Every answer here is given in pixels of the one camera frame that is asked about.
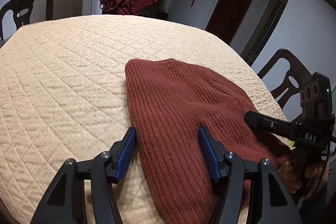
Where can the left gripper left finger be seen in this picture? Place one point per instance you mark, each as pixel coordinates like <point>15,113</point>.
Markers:
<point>64,199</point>

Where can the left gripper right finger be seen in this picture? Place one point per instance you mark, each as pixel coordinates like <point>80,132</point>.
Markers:
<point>269,201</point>

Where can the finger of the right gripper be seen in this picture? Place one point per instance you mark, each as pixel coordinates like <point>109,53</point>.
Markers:
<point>278,126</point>

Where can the rust red knit sweater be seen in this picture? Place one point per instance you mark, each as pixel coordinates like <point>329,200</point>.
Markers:
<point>168,101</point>

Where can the dark chair at right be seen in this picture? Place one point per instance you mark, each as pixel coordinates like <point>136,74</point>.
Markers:
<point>296,76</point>

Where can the cream quilted table cover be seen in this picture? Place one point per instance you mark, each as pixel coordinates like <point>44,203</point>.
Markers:
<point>63,91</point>

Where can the dark framed window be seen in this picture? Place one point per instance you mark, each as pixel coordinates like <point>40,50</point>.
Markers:
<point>263,31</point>

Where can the dark brown door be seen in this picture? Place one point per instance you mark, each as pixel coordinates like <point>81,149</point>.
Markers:
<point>226,18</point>

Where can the dark chair behind table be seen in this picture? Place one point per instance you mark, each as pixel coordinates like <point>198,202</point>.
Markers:
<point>22,10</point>

